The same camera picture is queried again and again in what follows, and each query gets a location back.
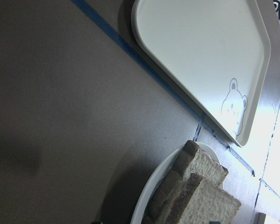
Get plain bread slice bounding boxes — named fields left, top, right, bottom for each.
left=142, top=172, right=242, bottom=224

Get bread slice under egg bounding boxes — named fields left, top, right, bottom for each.
left=149, top=140, right=229, bottom=214

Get white bear tray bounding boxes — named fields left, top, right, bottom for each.
left=131, top=0, right=271, bottom=147

